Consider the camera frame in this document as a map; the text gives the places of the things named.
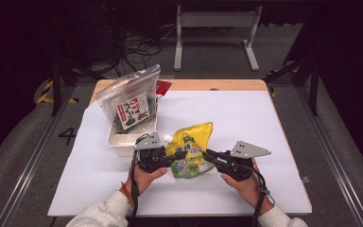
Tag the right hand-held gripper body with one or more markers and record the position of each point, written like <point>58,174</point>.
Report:
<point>236,165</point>

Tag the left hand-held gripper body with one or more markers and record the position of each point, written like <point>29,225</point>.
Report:
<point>149,156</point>

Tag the yellow spout pouch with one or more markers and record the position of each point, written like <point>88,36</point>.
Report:
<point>195,137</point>

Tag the white divided plastic container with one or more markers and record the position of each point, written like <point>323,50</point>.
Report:
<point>123,143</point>

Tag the clear bag of dried seaweed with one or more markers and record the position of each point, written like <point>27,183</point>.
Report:
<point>129,101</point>

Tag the red seasoning packet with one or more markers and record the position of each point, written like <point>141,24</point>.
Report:
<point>163,87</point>

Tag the person's left hand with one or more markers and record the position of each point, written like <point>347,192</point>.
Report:
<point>143,181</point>

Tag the person's right hand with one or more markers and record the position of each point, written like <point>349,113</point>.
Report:
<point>247,189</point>

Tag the white table mat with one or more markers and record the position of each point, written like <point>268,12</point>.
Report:
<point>233,119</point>

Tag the black metal stand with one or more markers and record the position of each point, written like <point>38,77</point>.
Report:
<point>313,85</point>
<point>56,82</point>

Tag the yellow black hazard tape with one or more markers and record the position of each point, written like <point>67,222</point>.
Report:
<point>45,91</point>

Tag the small metal bracket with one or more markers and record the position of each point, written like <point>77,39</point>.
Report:
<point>305,180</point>

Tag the aluminium floor rail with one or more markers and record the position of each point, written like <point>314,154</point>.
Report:
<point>331,157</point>
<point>34,157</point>

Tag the white metal stand frame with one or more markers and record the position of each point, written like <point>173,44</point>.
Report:
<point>217,19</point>

